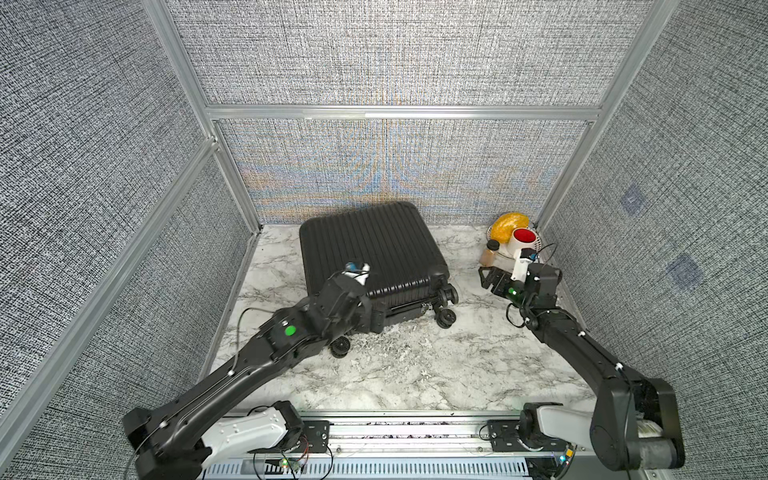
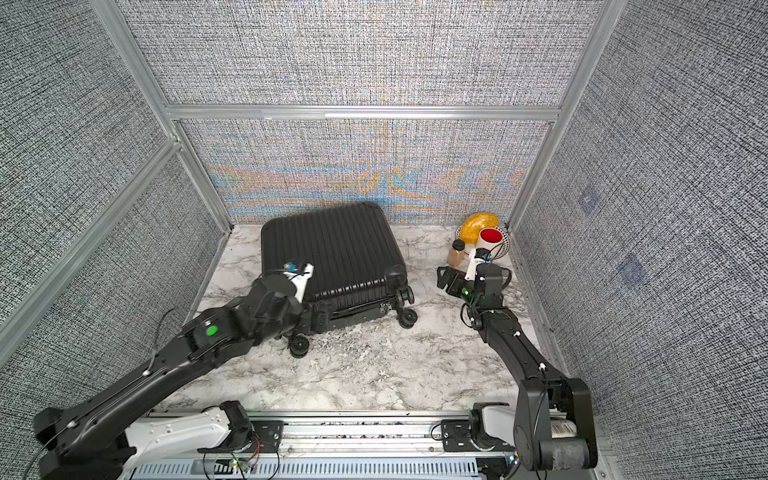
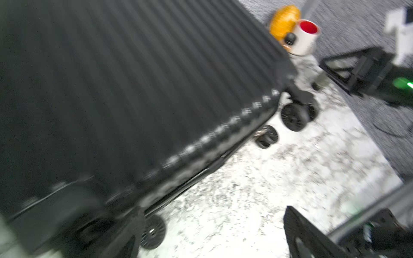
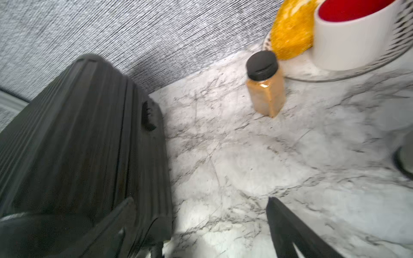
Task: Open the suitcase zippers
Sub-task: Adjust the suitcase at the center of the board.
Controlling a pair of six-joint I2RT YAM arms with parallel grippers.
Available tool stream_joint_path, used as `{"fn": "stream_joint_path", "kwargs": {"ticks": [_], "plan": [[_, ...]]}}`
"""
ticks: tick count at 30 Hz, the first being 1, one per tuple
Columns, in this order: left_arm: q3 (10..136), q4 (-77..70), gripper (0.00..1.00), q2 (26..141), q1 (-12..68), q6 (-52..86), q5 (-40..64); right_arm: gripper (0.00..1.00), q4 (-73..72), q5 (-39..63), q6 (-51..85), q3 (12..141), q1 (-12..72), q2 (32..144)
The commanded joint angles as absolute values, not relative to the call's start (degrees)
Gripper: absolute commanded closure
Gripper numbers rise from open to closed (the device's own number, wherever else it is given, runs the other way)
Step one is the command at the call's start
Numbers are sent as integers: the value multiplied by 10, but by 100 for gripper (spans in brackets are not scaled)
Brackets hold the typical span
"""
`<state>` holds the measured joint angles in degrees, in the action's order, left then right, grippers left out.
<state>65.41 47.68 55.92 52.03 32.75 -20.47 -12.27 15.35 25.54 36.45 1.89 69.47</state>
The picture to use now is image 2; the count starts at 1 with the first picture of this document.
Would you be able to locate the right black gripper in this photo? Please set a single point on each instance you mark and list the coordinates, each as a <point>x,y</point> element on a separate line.
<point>451,273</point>

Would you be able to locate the black ribbed hard-shell suitcase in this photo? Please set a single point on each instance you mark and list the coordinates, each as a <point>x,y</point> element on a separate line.
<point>359,270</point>

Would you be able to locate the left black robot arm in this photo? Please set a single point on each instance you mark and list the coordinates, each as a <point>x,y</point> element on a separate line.
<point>91,437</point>

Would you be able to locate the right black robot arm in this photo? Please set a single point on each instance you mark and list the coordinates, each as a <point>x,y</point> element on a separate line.
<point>551,427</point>

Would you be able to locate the white patterned plate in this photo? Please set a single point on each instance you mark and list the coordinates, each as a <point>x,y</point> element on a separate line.
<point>485,249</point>

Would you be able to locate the brown spice jar black lid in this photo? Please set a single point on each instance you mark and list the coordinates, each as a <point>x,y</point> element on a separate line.
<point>456,253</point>

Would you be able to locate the white cup red inside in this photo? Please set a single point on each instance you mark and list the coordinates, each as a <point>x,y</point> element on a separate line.
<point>489,241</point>

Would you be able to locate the yellow bread loaf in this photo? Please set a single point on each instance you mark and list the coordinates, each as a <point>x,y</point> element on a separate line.
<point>470,230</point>

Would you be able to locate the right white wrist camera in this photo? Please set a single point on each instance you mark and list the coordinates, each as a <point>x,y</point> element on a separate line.
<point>477,256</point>

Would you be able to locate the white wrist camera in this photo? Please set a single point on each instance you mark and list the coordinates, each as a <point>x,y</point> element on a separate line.
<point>477,256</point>
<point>299,275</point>

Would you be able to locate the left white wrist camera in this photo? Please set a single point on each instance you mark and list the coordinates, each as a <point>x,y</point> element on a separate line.
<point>299,275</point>

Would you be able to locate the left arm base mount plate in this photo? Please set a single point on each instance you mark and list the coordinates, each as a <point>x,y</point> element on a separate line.
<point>264,436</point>

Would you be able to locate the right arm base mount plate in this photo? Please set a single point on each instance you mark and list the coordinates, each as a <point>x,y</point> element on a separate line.
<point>456,437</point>

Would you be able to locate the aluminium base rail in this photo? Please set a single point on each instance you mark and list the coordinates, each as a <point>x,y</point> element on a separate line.
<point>338,433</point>

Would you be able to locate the white slotted cable duct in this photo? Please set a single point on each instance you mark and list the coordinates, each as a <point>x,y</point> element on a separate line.
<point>311,468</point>

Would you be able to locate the aluminium enclosure frame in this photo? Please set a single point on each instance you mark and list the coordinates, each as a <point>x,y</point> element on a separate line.
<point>33,307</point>

